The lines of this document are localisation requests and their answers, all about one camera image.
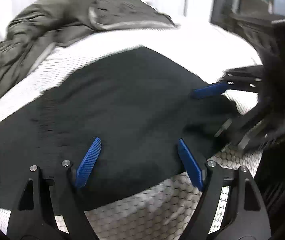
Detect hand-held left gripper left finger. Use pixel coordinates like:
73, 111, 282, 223
6, 137, 102, 240

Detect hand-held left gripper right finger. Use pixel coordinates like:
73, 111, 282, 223
178, 138, 273, 240

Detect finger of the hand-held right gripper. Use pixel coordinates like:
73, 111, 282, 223
192, 65, 264, 100
214, 105, 266, 154

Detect black pants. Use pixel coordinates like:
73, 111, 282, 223
0, 46, 241, 212

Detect bed with white honeycomb cover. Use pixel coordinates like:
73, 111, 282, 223
0, 22, 263, 240

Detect dark grey duvet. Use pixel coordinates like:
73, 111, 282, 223
0, 0, 181, 111

